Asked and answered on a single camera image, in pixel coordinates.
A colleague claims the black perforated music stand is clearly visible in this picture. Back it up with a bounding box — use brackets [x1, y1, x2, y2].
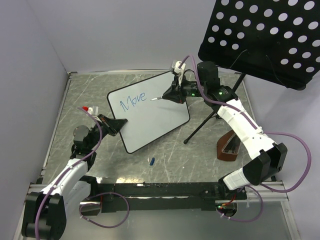
[183, 0, 320, 145]

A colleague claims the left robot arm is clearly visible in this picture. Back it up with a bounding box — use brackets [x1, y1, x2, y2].
[21, 114, 128, 240]

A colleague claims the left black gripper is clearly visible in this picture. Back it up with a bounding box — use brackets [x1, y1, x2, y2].
[87, 114, 128, 149]

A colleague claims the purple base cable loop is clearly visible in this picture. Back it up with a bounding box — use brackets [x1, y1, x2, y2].
[79, 191, 130, 229]

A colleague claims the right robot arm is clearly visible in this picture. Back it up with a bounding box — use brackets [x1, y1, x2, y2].
[161, 61, 288, 199]

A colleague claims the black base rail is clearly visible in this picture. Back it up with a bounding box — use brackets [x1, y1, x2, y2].
[82, 182, 247, 213]

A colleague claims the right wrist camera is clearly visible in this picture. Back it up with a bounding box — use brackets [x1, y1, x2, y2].
[169, 60, 186, 86]

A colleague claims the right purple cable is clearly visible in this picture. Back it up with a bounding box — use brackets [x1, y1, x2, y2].
[178, 54, 312, 194]

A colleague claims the blue marker cap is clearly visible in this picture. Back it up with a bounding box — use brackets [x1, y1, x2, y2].
[149, 157, 155, 166]

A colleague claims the white whiteboard black frame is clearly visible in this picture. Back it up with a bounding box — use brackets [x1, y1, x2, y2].
[106, 71, 190, 154]

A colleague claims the white marker pen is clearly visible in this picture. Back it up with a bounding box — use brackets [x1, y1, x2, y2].
[151, 96, 162, 101]

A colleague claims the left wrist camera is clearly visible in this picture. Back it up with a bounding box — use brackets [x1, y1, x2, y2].
[82, 105, 99, 116]

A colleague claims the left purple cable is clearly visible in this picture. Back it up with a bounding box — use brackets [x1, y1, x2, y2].
[34, 106, 103, 240]

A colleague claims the aluminium frame rail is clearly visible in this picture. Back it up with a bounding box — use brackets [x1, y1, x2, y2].
[245, 181, 289, 202]

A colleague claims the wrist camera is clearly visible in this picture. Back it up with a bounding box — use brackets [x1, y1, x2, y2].
[82, 105, 99, 116]
[169, 60, 186, 86]

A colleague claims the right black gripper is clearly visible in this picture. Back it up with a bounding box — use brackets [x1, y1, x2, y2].
[162, 73, 207, 104]

